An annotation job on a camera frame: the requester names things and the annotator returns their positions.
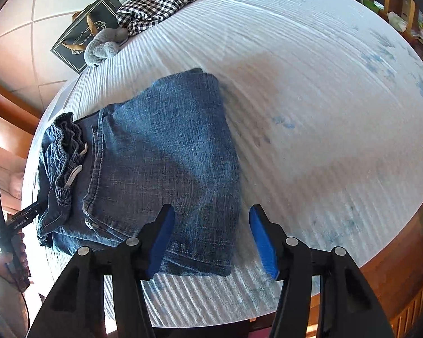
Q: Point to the blue denim jeans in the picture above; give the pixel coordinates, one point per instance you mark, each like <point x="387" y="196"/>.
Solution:
<point x="155" y="155"/>

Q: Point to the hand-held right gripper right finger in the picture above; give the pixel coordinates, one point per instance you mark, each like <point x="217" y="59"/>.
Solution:
<point x="264" y="243"/>

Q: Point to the black gift bag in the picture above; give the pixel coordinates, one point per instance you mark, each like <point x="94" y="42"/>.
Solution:
<point x="74" y="38"/>

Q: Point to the grey plush toy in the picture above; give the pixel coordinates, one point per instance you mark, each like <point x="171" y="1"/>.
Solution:
<point x="104" y="45"/>

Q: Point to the black white checkered garment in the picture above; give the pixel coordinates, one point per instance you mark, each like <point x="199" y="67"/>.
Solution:
<point x="155" y="5"/>

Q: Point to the person's left hand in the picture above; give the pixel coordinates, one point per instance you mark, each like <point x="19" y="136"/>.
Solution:
<point x="1" y="267"/>

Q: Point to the white padded wooden headboard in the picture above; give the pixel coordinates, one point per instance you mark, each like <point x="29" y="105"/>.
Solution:
<point x="38" y="3"/>

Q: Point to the wooden bed frame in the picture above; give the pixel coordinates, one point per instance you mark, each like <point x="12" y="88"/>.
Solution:
<point x="391" y="264"/>

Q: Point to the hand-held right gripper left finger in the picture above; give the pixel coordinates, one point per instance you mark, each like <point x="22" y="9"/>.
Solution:
<point x="158" y="243"/>

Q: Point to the person's left forearm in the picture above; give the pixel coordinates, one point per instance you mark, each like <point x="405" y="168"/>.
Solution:
<point x="7" y="306"/>

